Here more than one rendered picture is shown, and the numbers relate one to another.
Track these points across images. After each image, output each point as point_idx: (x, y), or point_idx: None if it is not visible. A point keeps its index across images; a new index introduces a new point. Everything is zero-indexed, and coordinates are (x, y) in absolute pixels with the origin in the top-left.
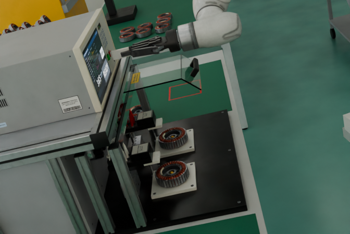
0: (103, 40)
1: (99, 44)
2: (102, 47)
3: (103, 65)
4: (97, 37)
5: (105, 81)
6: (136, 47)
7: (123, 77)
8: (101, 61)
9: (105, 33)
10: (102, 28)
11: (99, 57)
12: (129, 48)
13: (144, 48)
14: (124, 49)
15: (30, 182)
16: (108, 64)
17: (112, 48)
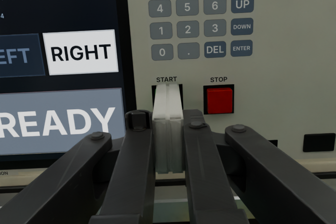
0: (191, 25)
1: (84, 12)
2: (126, 41)
3: (31, 98)
4: None
5: (1, 149)
6: (124, 150)
7: (186, 223)
8: (19, 73)
9: (281, 6)
10: None
11: (13, 52)
12: (127, 122)
13: (33, 194)
14: (153, 109)
15: None
16: (120, 120)
17: (308, 100)
